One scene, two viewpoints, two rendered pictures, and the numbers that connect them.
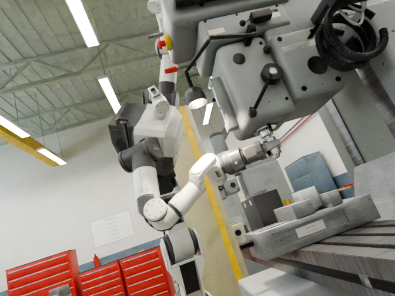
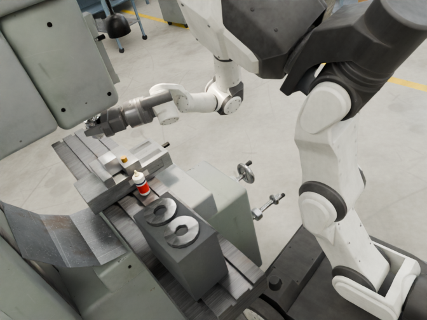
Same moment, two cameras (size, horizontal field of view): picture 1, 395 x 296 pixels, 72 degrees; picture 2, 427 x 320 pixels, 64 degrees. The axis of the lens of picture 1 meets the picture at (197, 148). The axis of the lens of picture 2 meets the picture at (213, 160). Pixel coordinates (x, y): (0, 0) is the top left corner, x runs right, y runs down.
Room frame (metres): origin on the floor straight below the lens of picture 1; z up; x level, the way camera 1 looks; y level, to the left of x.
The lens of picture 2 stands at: (1.98, -0.26, 1.78)
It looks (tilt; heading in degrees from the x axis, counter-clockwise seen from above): 39 degrees down; 160
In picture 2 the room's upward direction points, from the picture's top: 16 degrees counter-clockwise
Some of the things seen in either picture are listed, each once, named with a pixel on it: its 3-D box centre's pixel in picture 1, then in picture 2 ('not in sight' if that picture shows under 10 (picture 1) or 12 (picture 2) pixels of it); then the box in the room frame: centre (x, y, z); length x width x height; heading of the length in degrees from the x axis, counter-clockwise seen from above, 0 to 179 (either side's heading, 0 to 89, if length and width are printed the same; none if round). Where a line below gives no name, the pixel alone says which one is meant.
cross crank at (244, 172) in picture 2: not in sight; (240, 177); (0.87, 0.24, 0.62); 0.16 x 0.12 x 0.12; 99
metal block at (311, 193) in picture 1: (306, 199); (110, 163); (0.87, -0.26, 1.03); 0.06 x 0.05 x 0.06; 9
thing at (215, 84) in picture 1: (223, 104); (98, 51); (0.93, -0.14, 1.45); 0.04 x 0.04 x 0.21; 9
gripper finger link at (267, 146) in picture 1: (270, 144); not in sight; (0.92, -0.24, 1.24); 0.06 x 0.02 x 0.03; 74
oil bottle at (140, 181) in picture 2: not in sight; (140, 181); (0.98, -0.20, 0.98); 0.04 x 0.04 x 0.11
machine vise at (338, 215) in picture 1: (305, 219); (122, 169); (0.86, -0.23, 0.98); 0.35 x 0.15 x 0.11; 99
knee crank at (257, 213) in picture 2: not in sight; (268, 204); (1.00, 0.29, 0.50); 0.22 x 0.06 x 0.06; 99
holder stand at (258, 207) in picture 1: (264, 213); (180, 242); (1.36, -0.20, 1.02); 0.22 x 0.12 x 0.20; 10
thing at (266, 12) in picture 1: (254, 19); not in sight; (0.83, -0.34, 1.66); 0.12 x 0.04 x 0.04; 99
